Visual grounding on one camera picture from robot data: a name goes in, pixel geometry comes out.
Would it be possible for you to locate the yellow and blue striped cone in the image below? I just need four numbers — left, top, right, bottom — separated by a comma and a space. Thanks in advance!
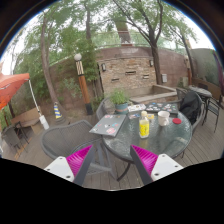
53, 101, 64, 120

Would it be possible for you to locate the leaning brown-trunk tree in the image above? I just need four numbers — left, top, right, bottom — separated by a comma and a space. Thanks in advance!
19, 6, 73, 123

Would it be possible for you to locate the closed maroon umbrella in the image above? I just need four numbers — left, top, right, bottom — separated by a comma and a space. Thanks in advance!
213, 49, 224, 98

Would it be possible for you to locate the white ceramic mug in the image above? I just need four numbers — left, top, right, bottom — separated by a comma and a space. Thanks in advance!
157, 110, 171, 127

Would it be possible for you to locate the round dark patio table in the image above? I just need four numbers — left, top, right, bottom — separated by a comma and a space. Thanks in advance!
187, 85, 213, 99

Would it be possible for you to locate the orange patio umbrella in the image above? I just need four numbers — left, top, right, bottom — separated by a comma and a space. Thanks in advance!
0, 72, 31, 111

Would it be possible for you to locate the wooden lamp post with globe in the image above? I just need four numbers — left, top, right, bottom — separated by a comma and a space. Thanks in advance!
73, 53, 94, 115

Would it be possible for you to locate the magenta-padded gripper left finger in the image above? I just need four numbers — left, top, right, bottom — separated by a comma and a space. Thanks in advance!
43, 144, 98, 187

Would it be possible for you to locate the white umbrella pole with base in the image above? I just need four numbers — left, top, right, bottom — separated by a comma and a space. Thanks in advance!
28, 79, 50, 130

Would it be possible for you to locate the grey laptop with stickers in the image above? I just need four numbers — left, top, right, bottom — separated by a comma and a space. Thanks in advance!
89, 113, 128, 138

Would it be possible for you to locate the white sticker sheet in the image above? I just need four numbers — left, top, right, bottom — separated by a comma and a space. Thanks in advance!
127, 103, 147, 113

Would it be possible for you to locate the yellow-labelled clear drink bottle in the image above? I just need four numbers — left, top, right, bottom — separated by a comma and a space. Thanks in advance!
138, 110, 151, 139

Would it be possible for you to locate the dark forked tree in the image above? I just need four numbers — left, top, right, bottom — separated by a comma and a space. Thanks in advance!
109, 0, 188, 86

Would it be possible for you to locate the black laptop with stickers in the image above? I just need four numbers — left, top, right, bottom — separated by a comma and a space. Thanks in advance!
145, 101, 179, 118

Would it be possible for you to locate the black metal chair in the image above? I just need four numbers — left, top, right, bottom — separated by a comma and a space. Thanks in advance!
201, 96, 223, 133

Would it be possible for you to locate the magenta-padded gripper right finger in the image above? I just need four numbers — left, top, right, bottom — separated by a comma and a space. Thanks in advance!
129, 144, 184, 186

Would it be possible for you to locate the green plant in teal pot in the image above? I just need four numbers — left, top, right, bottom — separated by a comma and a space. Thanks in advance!
109, 88, 131, 115

